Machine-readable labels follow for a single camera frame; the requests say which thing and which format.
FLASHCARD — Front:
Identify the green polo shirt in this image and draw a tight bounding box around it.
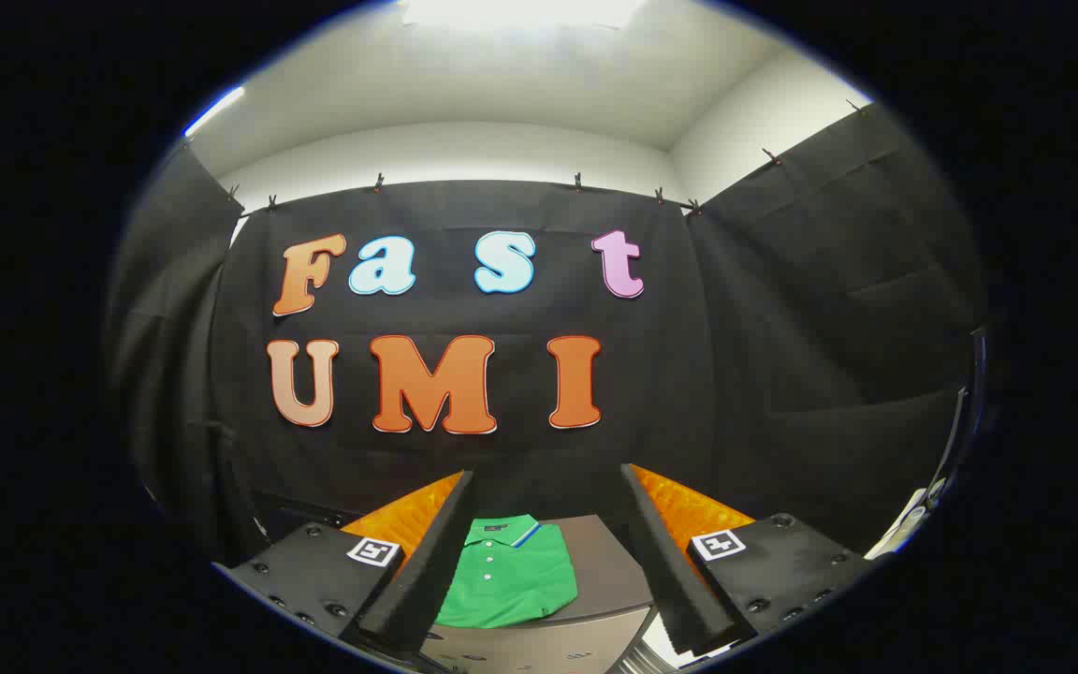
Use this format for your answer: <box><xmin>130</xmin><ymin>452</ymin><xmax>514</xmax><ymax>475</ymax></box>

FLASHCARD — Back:
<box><xmin>434</xmin><ymin>513</ymin><xmax>580</xmax><ymax>630</ymax></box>

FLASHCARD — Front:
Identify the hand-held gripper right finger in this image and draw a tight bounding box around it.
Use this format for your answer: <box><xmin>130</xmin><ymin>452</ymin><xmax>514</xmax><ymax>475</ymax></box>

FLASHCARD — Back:
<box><xmin>620</xmin><ymin>463</ymin><xmax>877</xmax><ymax>657</ymax></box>

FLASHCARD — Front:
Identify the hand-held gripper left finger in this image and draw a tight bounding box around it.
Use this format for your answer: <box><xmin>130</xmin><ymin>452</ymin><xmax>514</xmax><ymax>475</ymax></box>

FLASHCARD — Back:
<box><xmin>211</xmin><ymin>470</ymin><xmax>476</xmax><ymax>662</ymax></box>

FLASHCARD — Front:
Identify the row of black clips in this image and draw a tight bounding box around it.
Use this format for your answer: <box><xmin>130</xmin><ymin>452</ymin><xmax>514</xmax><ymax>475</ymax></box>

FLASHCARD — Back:
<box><xmin>226</xmin><ymin>98</ymin><xmax>869</xmax><ymax>218</ymax></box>

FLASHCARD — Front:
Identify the white object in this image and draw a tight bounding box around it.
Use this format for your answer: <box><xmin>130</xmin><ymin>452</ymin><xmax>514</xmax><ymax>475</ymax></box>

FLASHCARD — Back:
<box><xmin>867</xmin><ymin>479</ymin><xmax>950</xmax><ymax>561</ymax></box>

